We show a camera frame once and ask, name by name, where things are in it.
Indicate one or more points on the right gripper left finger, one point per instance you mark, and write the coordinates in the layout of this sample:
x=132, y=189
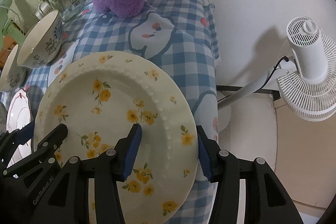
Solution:
x=113, y=166

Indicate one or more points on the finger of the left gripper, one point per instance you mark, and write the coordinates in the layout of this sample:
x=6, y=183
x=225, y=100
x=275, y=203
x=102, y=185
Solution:
x=47, y=147
x=23, y=135

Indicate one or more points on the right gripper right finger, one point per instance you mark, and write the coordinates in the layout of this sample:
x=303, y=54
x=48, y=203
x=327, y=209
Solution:
x=221, y=167

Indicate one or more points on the yellow floral cream plate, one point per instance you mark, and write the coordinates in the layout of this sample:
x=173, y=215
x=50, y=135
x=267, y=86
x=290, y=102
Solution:
x=99, y=98

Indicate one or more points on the floral ceramic bowl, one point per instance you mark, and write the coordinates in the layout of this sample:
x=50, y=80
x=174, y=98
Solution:
x=12, y=75
x=43, y=42

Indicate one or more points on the white plate red trim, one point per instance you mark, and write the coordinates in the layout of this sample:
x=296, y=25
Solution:
x=18, y=116

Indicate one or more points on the green desk fan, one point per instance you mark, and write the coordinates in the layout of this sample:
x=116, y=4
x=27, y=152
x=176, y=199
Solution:
x=8, y=26

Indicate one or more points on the white electric fan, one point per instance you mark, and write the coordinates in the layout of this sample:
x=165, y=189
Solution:
x=306, y=80

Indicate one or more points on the cotton swab container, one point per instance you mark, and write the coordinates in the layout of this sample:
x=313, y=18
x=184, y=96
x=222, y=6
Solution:
x=43, y=9

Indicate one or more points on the blue checked tablecloth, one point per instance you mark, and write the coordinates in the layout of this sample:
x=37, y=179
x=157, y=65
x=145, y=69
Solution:
x=178, y=36

